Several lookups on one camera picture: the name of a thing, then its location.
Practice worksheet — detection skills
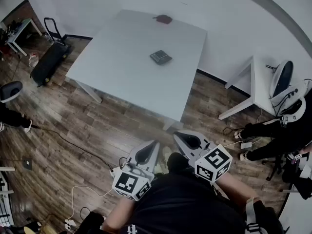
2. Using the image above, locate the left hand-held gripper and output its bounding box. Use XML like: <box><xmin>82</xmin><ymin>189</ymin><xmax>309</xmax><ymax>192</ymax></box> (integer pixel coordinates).
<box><xmin>112</xmin><ymin>140</ymin><xmax>161</xmax><ymax>202</ymax></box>

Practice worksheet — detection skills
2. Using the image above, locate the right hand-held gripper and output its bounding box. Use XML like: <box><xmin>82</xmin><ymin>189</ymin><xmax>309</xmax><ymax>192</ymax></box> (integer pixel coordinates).
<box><xmin>173</xmin><ymin>130</ymin><xmax>233</xmax><ymax>184</ymax></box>

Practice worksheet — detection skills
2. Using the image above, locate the black calculator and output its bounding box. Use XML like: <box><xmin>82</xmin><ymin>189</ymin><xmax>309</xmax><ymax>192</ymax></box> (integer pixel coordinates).
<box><xmin>149</xmin><ymin>49</ymin><xmax>173</xmax><ymax>66</ymax></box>

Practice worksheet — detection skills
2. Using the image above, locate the person's right forearm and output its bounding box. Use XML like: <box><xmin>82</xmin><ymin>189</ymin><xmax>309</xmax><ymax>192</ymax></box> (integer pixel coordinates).
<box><xmin>212</xmin><ymin>172</ymin><xmax>260</xmax><ymax>212</ymax></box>

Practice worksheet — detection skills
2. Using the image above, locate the person's left forearm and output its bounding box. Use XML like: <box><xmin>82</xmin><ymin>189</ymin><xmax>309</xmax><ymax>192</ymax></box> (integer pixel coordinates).
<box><xmin>103</xmin><ymin>195</ymin><xmax>137</xmax><ymax>232</ymax></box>

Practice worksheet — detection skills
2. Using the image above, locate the white table leg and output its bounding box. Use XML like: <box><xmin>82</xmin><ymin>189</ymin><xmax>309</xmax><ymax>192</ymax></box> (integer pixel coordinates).
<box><xmin>161</xmin><ymin>119</ymin><xmax>184</xmax><ymax>132</ymax></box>
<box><xmin>76</xmin><ymin>80</ymin><xmax>103</xmax><ymax>104</ymax></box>

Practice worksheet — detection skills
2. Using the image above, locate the person's black shirt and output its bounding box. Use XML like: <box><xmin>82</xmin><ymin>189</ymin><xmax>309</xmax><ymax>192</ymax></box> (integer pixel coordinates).
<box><xmin>107</xmin><ymin>152</ymin><xmax>285</xmax><ymax>234</ymax></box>

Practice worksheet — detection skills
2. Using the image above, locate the long white table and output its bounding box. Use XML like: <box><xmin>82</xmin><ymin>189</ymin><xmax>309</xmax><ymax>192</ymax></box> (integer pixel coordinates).
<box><xmin>218</xmin><ymin>55</ymin><xmax>277</xmax><ymax>121</ymax></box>

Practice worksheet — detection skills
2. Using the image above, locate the black office chair base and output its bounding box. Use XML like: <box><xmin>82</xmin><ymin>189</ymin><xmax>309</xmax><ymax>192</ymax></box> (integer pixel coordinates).
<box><xmin>261</xmin><ymin>152</ymin><xmax>293</xmax><ymax>182</ymax></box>

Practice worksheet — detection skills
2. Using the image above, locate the black bag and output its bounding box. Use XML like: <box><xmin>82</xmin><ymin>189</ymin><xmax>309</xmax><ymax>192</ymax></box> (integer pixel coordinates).
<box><xmin>75</xmin><ymin>211</ymin><xmax>106</xmax><ymax>234</ymax></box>

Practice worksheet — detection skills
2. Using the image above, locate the white power strip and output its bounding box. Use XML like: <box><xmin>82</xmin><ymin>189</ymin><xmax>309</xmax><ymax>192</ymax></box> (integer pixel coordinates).
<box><xmin>64</xmin><ymin>217</ymin><xmax>77</xmax><ymax>230</ymax></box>

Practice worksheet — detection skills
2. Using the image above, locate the grey floor socket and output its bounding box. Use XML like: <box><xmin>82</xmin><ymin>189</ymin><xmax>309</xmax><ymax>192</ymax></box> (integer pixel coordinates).
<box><xmin>22</xmin><ymin>157</ymin><xmax>33</xmax><ymax>172</ymax></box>

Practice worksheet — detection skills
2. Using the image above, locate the red cloth item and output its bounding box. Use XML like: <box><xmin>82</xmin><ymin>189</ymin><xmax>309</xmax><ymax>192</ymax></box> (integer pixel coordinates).
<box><xmin>152</xmin><ymin>14</ymin><xmax>174</xmax><ymax>25</ymax></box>

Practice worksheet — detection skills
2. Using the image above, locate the black platform hand cart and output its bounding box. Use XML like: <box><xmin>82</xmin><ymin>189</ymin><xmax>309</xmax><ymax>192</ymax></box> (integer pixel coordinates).
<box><xmin>29</xmin><ymin>17</ymin><xmax>73</xmax><ymax>88</ymax></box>

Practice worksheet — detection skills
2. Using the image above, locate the clear plastic bag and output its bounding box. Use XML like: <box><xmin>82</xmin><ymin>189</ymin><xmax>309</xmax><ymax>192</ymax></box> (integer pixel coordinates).
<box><xmin>28</xmin><ymin>53</ymin><xmax>40</xmax><ymax>69</ymax></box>

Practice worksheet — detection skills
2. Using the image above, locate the white metal rack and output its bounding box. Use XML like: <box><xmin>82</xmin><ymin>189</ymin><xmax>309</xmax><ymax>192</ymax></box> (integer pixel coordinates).
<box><xmin>0</xmin><ymin>166</ymin><xmax>16</xmax><ymax>229</ymax></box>

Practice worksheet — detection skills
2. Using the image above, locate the grey office chair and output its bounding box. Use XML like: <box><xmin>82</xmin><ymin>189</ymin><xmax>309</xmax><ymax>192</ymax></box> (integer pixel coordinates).
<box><xmin>0</xmin><ymin>80</ymin><xmax>24</xmax><ymax>104</ymax></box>

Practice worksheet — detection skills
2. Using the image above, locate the small white side table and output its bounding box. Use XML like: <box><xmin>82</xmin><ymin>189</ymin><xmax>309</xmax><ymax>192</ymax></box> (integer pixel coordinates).
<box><xmin>5</xmin><ymin>18</ymin><xmax>43</xmax><ymax>57</ymax></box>

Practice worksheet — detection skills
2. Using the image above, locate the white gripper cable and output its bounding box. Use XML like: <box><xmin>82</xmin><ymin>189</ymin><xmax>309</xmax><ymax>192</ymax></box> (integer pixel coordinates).
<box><xmin>71</xmin><ymin>185</ymin><xmax>115</xmax><ymax>222</ymax></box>

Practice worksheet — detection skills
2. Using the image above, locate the black floor cable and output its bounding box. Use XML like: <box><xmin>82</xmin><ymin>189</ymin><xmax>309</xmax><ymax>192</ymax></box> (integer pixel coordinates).
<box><xmin>31</xmin><ymin>124</ymin><xmax>116</xmax><ymax>173</ymax></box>

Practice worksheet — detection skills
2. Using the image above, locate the white shoulder strap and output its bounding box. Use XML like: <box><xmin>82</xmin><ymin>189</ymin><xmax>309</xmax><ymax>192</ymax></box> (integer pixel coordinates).
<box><xmin>244</xmin><ymin>197</ymin><xmax>263</xmax><ymax>234</ymax></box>

